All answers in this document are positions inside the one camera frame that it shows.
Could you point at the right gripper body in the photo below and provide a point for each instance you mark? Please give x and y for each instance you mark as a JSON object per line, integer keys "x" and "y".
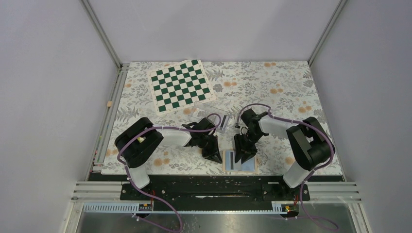
{"x": 250, "y": 134}

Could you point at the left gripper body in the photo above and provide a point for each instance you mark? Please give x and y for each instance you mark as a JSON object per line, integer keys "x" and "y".
{"x": 204, "y": 139}

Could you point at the beige card holder wallet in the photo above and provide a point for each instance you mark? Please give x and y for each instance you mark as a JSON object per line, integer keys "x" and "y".
{"x": 230, "y": 165}

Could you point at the clear plastic card box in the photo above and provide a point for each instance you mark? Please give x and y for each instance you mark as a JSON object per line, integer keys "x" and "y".
{"x": 219, "y": 117}

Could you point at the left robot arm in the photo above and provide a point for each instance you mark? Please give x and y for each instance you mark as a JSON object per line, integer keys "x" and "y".
{"x": 136, "y": 144}

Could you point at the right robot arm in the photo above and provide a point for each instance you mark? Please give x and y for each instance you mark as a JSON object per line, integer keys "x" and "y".
{"x": 311, "y": 147}

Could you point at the green white chessboard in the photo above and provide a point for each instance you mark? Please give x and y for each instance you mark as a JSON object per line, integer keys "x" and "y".
{"x": 179, "y": 86}

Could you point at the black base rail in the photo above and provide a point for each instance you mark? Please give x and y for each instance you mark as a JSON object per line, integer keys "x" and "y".
{"x": 214, "y": 193}

